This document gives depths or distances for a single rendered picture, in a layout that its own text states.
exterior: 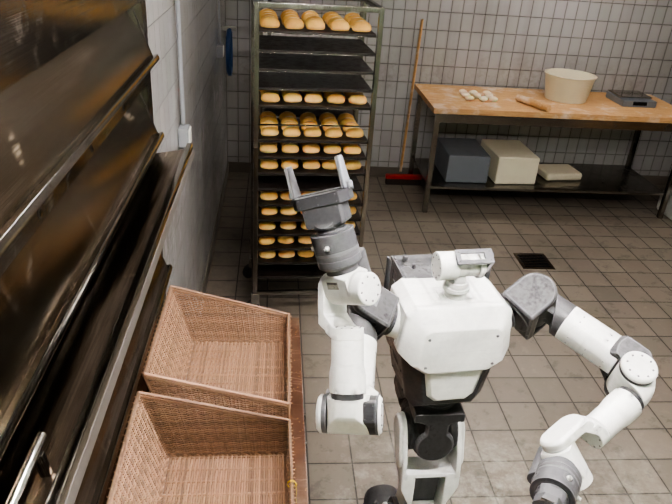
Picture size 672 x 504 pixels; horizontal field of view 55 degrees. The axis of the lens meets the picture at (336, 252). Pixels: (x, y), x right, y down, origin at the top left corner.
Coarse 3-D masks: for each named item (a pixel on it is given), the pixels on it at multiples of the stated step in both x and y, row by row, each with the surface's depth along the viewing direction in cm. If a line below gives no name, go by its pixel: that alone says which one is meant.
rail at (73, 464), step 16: (192, 144) 224; (176, 176) 195; (176, 192) 188; (160, 224) 165; (144, 256) 150; (144, 272) 144; (128, 304) 132; (128, 320) 128; (112, 336) 122; (112, 352) 117; (112, 368) 116; (96, 384) 110; (96, 400) 106; (80, 416) 103; (80, 432) 99; (80, 448) 97; (64, 464) 94; (64, 480) 91; (48, 496) 89; (64, 496) 90
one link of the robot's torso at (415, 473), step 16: (400, 416) 170; (400, 432) 168; (464, 432) 170; (400, 448) 168; (400, 464) 169; (416, 464) 175; (432, 464) 175; (448, 464) 175; (400, 480) 171; (416, 480) 176; (432, 480) 177; (448, 480) 171; (400, 496) 182; (416, 496) 180; (432, 496) 181; (448, 496) 173
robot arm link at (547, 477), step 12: (540, 468) 128; (552, 468) 126; (564, 468) 126; (540, 480) 125; (552, 480) 124; (564, 480) 124; (576, 480) 126; (540, 492) 119; (552, 492) 121; (564, 492) 121; (576, 492) 124
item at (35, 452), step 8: (40, 432) 95; (40, 440) 94; (32, 448) 92; (40, 448) 93; (32, 456) 91; (40, 456) 93; (24, 464) 89; (32, 464) 90; (40, 464) 93; (48, 464) 94; (24, 472) 88; (40, 472) 94; (48, 472) 94; (16, 480) 87; (24, 480) 87; (16, 488) 86; (24, 488) 87; (8, 496) 85; (16, 496) 85
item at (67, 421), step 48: (144, 192) 192; (144, 240) 163; (96, 288) 144; (144, 288) 142; (96, 336) 126; (48, 384) 114; (48, 432) 103; (96, 432) 104; (0, 480) 95; (48, 480) 94
